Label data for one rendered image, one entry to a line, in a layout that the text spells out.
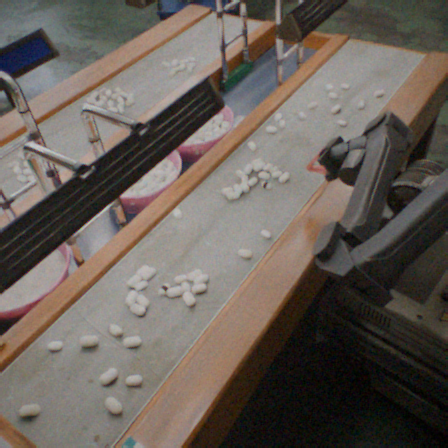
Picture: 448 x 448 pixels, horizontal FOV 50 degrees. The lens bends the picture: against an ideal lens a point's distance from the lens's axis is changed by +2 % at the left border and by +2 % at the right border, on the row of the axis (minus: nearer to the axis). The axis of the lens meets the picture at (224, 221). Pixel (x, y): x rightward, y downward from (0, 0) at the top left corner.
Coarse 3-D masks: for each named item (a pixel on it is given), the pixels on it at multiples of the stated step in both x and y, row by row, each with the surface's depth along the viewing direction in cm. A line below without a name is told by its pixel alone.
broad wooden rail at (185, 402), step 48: (432, 96) 155; (336, 192) 125; (288, 240) 115; (240, 288) 108; (288, 288) 105; (240, 336) 97; (288, 336) 115; (192, 384) 91; (240, 384) 97; (144, 432) 85; (192, 432) 85
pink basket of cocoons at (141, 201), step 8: (176, 152) 143; (176, 160) 143; (176, 168) 143; (176, 176) 135; (168, 184) 133; (152, 192) 131; (160, 192) 133; (128, 200) 132; (136, 200) 132; (144, 200) 133; (152, 200) 135; (128, 208) 137; (136, 208) 136; (144, 208) 137
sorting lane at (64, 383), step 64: (384, 64) 176; (320, 128) 151; (192, 192) 133; (256, 192) 132; (128, 256) 118; (192, 256) 117; (256, 256) 115; (64, 320) 106; (128, 320) 105; (192, 320) 104; (0, 384) 97; (64, 384) 96
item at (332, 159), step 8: (336, 144) 111; (344, 144) 107; (328, 152) 109; (336, 152) 108; (344, 152) 106; (320, 160) 108; (328, 160) 109; (336, 160) 108; (344, 160) 107; (328, 168) 108; (336, 168) 110; (328, 176) 110; (336, 176) 110
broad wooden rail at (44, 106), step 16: (176, 16) 216; (192, 16) 215; (160, 32) 205; (176, 32) 206; (128, 48) 197; (144, 48) 196; (96, 64) 189; (112, 64) 188; (128, 64) 189; (80, 80) 180; (96, 80) 179; (48, 96) 173; (64, 96) 173; (80, 96) 175; (16, 112) 167; (32, 112) 166; (48, 112) 166; (0, 128) 160; (16, 128) 160; (0, 144) 156
